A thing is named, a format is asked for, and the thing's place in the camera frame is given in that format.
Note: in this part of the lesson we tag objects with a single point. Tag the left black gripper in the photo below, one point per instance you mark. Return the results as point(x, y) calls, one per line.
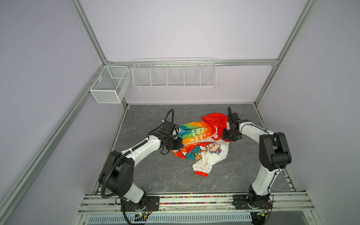
point(179, 145)

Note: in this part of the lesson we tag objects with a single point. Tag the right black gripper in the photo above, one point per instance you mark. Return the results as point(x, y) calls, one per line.
point(224, 135)

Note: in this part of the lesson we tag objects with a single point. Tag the rainbow red kids jacket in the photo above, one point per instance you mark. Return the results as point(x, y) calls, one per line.
point(202, 141)

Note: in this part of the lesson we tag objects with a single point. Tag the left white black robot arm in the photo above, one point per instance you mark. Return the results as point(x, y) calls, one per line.
point(117, 175)

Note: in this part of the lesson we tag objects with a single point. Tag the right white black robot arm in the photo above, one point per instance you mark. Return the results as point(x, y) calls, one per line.
point(274, 154)

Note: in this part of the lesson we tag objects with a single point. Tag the small white mesh basket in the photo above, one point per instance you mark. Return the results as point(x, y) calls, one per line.
point(111, 85)

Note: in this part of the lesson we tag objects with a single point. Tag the white vent grille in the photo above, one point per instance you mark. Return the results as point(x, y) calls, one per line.
point(171, 218)

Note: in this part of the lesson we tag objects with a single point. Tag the long white wire basket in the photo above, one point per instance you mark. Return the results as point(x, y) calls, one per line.
point(174, 73)

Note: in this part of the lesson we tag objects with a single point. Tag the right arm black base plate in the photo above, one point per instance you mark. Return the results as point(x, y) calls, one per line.
point(246, 202)

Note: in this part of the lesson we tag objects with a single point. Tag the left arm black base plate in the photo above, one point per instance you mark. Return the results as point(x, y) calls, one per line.
point(148, 203)

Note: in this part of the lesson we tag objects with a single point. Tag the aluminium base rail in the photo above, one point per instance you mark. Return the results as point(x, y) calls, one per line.
point(209, 202)

